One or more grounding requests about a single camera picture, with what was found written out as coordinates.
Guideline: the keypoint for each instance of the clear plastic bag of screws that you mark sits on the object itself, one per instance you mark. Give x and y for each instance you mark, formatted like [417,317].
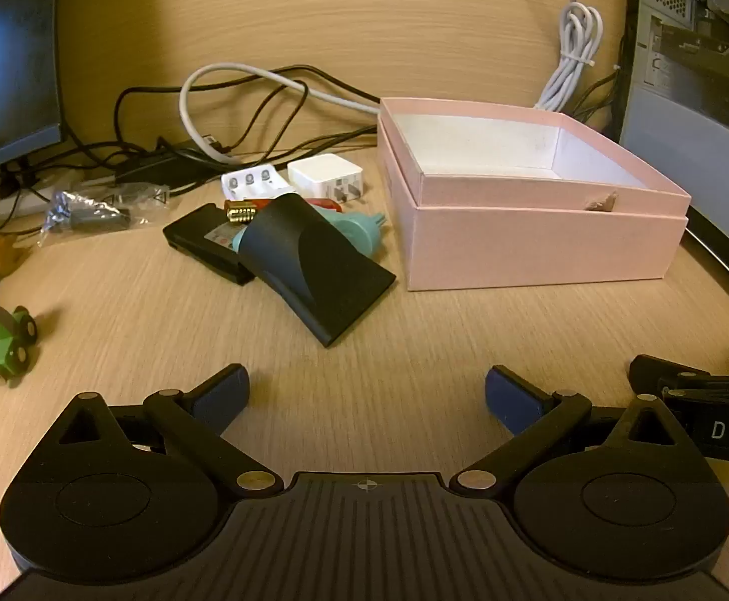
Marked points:
[89,216]

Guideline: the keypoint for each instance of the white battery charger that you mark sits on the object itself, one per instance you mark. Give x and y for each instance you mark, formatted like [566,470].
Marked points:
[257,185]

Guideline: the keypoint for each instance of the black rectangular device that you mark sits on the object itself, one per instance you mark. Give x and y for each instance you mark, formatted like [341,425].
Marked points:
[194,235]

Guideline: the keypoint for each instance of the pink cardboard box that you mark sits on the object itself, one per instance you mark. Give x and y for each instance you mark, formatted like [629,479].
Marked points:
[527,244]

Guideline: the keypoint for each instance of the white wall charger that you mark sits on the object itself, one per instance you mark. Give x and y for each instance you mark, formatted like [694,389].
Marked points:
[324,175]

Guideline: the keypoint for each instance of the teal plug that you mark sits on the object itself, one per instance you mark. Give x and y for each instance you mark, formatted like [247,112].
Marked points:
[364,231]

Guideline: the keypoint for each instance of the black power adapter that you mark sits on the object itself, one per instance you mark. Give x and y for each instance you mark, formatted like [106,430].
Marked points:
[158,166]

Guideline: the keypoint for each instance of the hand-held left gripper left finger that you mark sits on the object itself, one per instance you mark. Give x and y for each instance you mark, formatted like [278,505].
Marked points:
[222,391]

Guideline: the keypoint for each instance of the green toy car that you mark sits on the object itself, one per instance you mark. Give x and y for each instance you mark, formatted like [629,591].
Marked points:
[9,350]

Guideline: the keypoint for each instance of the orange toy figure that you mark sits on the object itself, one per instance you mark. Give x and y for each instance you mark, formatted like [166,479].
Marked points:
[1,253]

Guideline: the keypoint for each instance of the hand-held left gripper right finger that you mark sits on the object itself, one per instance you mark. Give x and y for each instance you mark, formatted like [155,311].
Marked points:
[515,402]

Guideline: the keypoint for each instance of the computer tower case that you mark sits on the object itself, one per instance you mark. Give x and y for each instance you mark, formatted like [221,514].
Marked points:
[702,106]

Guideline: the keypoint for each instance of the black plastic nozzle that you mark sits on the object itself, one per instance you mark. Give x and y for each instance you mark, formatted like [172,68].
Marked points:
[314,263]

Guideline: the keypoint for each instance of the computer monitor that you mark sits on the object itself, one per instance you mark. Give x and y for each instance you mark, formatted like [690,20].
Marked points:
[1,44]

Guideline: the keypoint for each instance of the white power strip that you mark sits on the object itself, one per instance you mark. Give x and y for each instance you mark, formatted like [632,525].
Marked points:
[8,203]

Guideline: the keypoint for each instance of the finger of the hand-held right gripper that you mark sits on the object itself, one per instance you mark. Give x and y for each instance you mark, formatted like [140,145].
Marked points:
[671,375]

